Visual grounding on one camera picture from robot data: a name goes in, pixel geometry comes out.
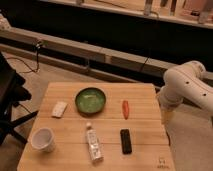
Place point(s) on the black office chair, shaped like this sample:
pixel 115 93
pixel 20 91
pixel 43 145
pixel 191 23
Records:
pixel 11 93

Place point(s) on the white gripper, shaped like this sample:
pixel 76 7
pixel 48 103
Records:
pixel 168 100

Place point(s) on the white plastic bottle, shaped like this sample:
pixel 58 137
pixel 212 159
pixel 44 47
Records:
pixel 93 144

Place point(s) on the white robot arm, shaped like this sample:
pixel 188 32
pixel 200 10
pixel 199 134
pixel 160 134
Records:
pixel 184 81

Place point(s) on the green bowl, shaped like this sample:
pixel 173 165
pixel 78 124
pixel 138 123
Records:
pixel 90 100

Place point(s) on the white sponge block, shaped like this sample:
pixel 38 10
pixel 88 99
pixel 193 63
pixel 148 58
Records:
pixel 59 109

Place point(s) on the grey floor rail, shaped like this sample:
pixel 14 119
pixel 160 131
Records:
pixel 98 62

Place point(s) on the white paper cup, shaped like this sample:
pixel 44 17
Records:
pixel 43 140

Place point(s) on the black remote control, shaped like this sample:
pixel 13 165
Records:
pixel 126 141

